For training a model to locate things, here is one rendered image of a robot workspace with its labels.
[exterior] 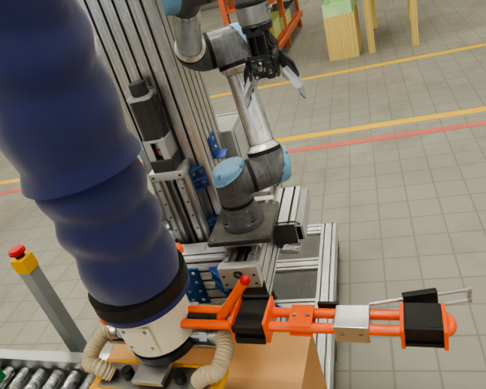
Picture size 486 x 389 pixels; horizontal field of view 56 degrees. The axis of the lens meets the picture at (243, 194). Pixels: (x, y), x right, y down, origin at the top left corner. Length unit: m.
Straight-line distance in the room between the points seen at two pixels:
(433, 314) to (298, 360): 0.43
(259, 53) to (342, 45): 5.69
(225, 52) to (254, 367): 0.92
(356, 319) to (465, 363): 1.49
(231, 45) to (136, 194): 0.72
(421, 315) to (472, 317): 1.65
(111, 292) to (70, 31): 0.50
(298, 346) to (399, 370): 1.16
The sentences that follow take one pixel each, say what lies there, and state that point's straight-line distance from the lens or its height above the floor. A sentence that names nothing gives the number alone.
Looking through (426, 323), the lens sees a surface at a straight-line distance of 0.95.
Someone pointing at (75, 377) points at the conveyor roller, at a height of 0.54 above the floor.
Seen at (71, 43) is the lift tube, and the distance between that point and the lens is 0.81.
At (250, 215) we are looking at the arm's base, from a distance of 1.55.
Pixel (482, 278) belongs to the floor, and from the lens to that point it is 2.81.
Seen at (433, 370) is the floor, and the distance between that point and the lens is 2.39.
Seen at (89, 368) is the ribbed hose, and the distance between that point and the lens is 1.22.
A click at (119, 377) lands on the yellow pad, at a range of 1.22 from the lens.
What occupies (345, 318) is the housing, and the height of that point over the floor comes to 1.20.
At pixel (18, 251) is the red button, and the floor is 1.04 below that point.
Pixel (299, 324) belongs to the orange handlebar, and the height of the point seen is 1.20.
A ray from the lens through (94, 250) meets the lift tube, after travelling 0.92.
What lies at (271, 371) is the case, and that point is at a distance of 1.25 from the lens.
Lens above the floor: 1.91
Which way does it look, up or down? 29 degrees down
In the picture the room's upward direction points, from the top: 17 degrees counter-clockwise
